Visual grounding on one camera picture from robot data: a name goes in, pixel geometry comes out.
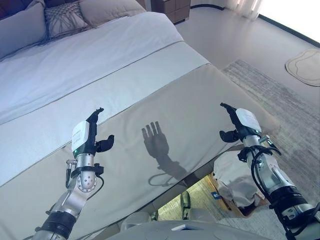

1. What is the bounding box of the small beige floor mat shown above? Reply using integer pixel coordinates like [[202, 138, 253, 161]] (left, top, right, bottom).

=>
[[284, 49, 320, 88]]

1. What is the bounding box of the white duvet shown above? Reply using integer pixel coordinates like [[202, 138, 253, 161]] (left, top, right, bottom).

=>
[[0, 11, 185, 126]]

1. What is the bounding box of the patterned decorative cushion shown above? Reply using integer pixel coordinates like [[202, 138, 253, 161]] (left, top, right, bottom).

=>
[[43, 3, 90, 40]]

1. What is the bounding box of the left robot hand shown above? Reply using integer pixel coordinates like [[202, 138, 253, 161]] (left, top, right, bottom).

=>
[[71, 107, 115, 157]]

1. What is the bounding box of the beige pillow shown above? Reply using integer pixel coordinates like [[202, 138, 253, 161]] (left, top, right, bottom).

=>
[[79, 0, 147, 30]]

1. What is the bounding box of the sheer white curtain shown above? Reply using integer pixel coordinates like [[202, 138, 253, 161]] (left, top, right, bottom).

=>
[[223, 0, 263, 21]]

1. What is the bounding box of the bed with beige cover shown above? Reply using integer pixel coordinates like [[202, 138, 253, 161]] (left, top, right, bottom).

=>
[[0, 11, 281, 240]]

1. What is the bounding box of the wicker laundry basket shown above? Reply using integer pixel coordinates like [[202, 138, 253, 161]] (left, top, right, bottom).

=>
[[208, 172, 266, 219]]

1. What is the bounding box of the cream printed garment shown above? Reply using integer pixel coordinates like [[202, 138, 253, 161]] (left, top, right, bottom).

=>
[[213, 151, 260, 208]]

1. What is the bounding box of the brown wooden nightstand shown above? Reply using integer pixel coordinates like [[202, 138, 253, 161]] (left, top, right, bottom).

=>
[[151, 0, 192, 25]]

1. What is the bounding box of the grey pillow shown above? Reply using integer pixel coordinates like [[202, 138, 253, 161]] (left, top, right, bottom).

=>
[[0, 2, 48, 60]]

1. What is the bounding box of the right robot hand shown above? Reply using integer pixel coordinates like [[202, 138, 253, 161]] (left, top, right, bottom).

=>
[[219, 102, 263, 144]]

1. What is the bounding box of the black floor cable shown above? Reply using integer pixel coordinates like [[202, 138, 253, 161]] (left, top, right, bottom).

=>
[[189, 3, 226, 11]]

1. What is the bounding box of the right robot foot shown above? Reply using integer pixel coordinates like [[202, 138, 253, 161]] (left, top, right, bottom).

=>
[[180, 191, 192, 218]]

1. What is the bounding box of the grey robot body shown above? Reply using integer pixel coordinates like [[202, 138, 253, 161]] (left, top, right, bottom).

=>
[[104, 208, 283, 240]]

